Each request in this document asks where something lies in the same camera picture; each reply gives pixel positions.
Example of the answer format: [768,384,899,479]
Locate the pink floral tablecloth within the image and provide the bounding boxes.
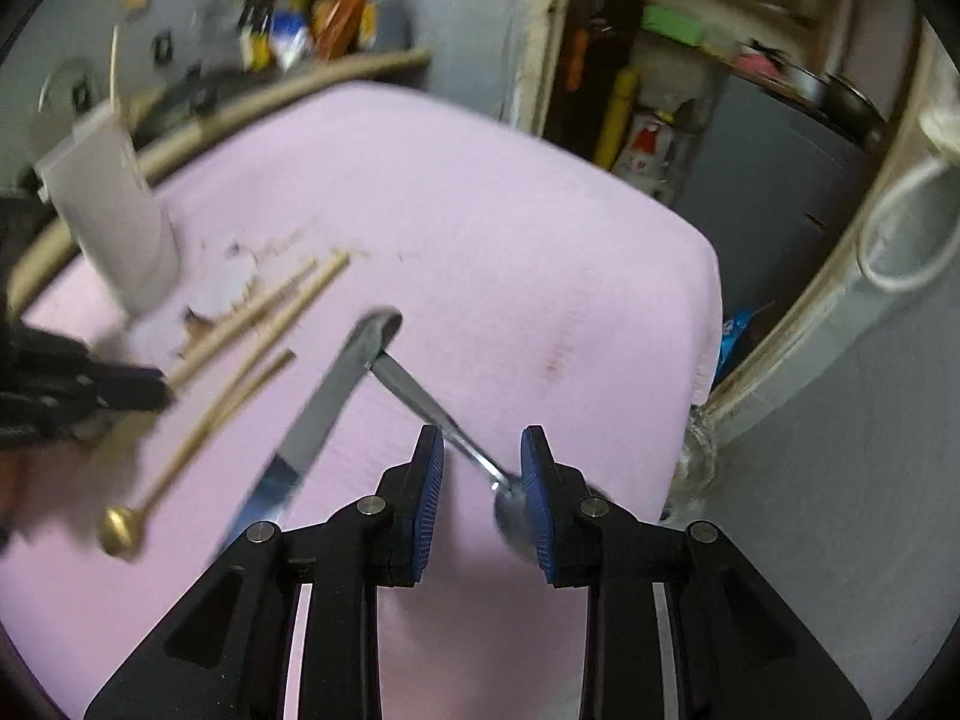
[0,79,725,720]

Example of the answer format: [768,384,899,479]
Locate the glass jar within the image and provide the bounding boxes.
[677,403,722,505]

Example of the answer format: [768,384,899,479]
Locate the yellow gas canister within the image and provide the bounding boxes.
[596,67,640,170]

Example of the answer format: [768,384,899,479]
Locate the orange seasoning packet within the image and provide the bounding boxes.
[311,0,374,61]

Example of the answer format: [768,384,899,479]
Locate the dark cooking pot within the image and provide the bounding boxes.
[784,64,887,137]

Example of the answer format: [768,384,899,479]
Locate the white plastic utensil holder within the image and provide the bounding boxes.
[34,109,182,316]

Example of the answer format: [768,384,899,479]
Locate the wooden-handled brass spoon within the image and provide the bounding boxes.
[100,349,297,560]

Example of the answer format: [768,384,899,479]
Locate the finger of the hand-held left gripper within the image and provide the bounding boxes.
[81,358,176,413]

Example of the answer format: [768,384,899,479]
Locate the wooden chopstick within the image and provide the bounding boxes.
[171,259,320,385]
[187,251,352,383]

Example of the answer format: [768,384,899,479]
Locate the red and white bottle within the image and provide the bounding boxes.
[615,112,677,192]

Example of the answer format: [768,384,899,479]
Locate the blue and white packet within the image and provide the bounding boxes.
[270,11,314,70]

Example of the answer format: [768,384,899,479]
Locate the metal spoon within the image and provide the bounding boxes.
[370,356,537,552]

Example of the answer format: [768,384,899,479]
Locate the wooden door frame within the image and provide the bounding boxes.
[517,0,960,421]

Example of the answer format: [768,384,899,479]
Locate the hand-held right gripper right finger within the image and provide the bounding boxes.
[520,424,875,720]

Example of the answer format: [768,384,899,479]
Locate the white hose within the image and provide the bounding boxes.
[857,101,960,293]

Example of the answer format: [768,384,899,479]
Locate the grey cabinet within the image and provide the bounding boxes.
[675,75,880,331]

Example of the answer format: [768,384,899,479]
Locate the metal table knife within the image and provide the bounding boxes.
[223,307,404,545]

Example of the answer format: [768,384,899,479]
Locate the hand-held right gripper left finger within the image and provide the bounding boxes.
[82,424,445,720]

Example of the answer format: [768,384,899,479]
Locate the green box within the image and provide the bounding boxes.
[641,6,707,47]

